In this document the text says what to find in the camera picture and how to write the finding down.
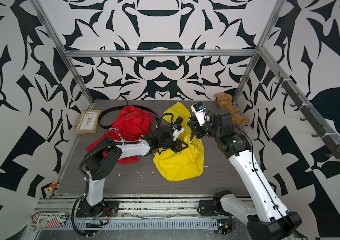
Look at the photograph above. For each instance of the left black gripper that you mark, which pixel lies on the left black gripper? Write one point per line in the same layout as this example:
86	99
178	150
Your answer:
177	145

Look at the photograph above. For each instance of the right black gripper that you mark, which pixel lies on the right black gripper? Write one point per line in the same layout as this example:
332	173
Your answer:
196	128

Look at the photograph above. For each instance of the yellow trousers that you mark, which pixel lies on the yellow trousers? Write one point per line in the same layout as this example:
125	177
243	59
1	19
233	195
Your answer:
188	163

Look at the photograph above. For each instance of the red trousers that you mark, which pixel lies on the red trousers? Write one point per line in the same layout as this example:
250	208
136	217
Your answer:
131	123

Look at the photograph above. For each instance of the black leather belt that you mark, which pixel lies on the black leather belt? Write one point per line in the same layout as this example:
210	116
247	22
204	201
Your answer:
110	112

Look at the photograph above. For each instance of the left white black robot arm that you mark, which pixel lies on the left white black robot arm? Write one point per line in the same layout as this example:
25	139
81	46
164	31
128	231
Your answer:
101	160

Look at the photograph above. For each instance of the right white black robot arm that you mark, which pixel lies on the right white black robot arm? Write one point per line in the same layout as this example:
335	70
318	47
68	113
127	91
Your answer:
269	218

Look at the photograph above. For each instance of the brown teddy bear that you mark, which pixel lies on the brown teddy bear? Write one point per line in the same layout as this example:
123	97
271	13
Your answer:
225	101

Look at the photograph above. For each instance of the small green circuit board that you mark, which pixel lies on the small green circuit board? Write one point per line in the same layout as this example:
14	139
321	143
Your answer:
225	226

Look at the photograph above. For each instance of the wooden framed picture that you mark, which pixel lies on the wooden framed picture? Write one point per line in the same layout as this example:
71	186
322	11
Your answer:
88	122

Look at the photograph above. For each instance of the small red yellow toy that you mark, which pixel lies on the small red yellow toy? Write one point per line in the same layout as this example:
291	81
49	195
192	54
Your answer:
53	186

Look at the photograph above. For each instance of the red white printed box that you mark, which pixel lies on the red white printed box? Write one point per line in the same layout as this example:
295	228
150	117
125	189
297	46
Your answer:
49	219

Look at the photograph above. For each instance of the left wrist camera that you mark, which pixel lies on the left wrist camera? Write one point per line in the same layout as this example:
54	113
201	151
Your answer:
177	128

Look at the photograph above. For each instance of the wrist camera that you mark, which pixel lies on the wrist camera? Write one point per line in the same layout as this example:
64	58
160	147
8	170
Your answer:
177	128
199	111

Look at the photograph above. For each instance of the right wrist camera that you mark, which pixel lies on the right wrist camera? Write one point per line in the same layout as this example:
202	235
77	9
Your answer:
199	111

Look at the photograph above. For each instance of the white cable duct strip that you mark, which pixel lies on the white cable duct strip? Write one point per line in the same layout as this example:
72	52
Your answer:
155	224

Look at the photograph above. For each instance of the black wall hook rack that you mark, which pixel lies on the black wall hook rack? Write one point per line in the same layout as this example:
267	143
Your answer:
311	115

